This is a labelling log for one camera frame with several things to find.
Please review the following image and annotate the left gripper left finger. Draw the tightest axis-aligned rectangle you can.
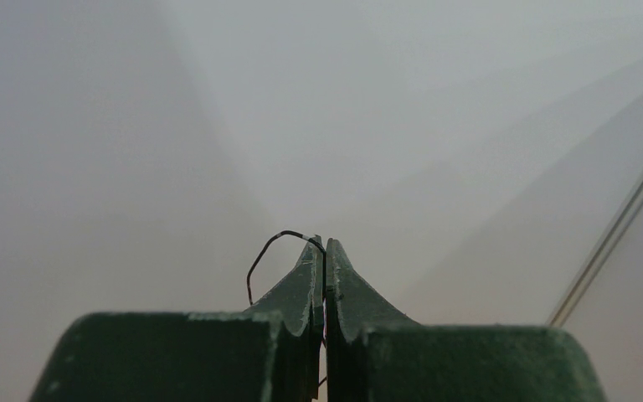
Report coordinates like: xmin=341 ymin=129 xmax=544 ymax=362
xmin=30 ymin=236 xmax=325 ymax=401

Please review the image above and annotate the black cable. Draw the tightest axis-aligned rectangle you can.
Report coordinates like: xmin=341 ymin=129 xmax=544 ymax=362
xmin=245 ymin=229 xmax=328 ymax=389

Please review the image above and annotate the aluminium frame post left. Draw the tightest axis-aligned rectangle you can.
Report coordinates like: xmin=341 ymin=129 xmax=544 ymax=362
xmin=546 ymin=173 xmax=643 ymax=327

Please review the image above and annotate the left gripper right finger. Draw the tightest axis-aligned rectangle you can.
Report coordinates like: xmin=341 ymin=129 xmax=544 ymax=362
xmin=327 ymin=239 xmax=606 ymax=401

